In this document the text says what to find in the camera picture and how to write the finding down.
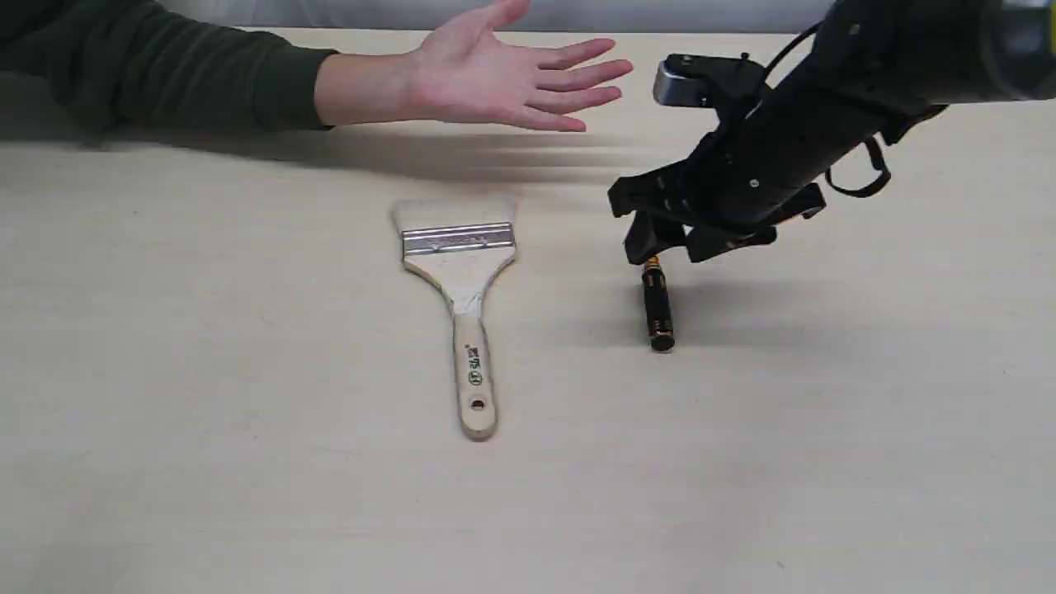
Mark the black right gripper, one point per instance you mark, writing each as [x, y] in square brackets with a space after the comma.
[676, 206]

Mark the wooden paint brush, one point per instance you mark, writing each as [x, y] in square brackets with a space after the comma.
[460, 246]

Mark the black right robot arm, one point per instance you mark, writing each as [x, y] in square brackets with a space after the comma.
[876, 69]

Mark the green sleeved forearm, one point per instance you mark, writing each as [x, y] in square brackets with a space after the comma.
[113, 63]

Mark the person's open hand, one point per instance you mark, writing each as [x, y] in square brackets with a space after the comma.
[462, 73]

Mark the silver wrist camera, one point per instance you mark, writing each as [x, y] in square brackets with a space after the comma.
[700, 81]

